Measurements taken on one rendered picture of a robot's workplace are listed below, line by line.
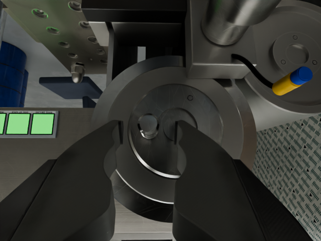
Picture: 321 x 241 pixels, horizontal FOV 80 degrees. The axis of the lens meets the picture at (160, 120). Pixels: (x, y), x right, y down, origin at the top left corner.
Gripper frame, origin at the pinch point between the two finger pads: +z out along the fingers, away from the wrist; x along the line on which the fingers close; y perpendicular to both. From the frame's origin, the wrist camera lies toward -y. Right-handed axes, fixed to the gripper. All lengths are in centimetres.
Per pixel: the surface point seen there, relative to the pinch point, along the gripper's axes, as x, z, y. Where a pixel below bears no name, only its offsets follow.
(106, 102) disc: -3.9, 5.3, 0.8
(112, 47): -3.8, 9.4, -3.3
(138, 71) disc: -1.1, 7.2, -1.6
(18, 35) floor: -143, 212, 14
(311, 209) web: 19.5, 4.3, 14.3
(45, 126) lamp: -27.2, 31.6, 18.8
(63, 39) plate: -18.7, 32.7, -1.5
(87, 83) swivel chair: -66, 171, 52
